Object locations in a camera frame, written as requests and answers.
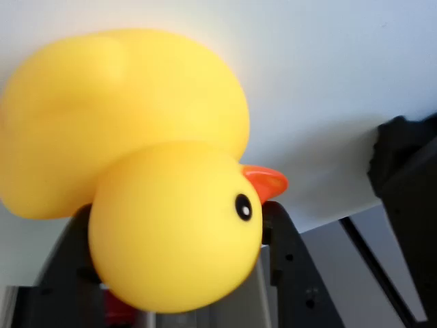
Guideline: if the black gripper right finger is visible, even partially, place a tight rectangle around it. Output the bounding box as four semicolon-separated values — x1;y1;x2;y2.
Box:
262;201;344;328

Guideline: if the yellow rubber duck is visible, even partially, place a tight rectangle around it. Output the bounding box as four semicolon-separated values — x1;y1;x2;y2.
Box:
0;29;290;314

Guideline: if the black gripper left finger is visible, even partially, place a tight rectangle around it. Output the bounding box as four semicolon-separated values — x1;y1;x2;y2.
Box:
18;204;107;328

